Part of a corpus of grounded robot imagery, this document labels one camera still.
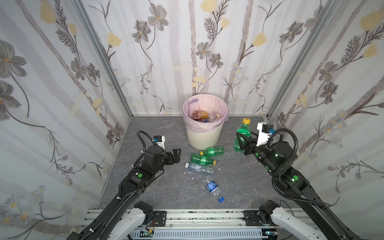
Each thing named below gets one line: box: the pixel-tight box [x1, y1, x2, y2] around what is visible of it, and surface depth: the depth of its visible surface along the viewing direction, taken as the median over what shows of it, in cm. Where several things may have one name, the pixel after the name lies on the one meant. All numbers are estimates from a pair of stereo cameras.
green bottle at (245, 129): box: [233, 117, 252, 153], surface depth 63 cm
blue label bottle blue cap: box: [206, 180, 225, 203], surface depth 82 cm
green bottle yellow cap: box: [190, 154, 217, 166], surface depth 92 cm
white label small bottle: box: [209, 112, 220, 123], surface depth 95 cm
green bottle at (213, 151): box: [200, 146, 225, 157], surface depth 97 cm
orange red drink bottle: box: [191, 110, 211, 123], surface depth 99 cm
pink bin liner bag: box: [182, 94, 230, 133], surface depth 93 cm
